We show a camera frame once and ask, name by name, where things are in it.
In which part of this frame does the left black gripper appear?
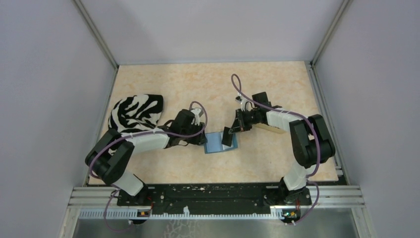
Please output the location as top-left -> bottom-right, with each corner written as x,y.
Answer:
180,120 -> 208,145

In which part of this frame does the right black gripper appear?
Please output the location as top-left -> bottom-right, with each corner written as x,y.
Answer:
228,108 -> 260,134

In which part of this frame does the blue card holder wallet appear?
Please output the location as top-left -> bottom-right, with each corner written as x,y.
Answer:
204,132 -> 238,154

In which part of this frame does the black credit card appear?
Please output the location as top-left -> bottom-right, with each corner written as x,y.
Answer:
221,126 -> 233,147

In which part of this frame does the cream oval card tray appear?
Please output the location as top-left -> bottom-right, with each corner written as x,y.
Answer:
255,123 -> 286,134

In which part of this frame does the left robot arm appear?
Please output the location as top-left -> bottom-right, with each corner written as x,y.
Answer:
85,108 -> 208,205

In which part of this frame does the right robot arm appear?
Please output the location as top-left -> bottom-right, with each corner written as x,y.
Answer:
222,92 -> 336,204

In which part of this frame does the zebra striped cloth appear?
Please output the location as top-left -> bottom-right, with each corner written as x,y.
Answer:
107,94 -> 169,155

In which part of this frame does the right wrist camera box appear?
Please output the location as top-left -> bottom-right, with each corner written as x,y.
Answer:
235,93 -> 250,111

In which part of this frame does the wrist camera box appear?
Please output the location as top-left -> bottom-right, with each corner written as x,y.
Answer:
235,93 -> 250,111
190,108 -> 204,125

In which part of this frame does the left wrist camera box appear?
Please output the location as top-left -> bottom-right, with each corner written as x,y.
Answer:
190,108 -> 204,125

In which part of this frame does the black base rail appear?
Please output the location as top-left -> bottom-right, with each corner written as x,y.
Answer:
117,182 -> 312,222

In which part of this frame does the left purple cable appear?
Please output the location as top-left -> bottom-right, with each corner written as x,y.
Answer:
88,101 -> 208,234

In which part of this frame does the purple cable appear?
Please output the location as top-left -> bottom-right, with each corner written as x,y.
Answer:
231,73 -> 321,227
88,101 -> 208,234

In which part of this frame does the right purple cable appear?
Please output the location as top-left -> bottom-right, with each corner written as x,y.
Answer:
231,73 -> 321,227

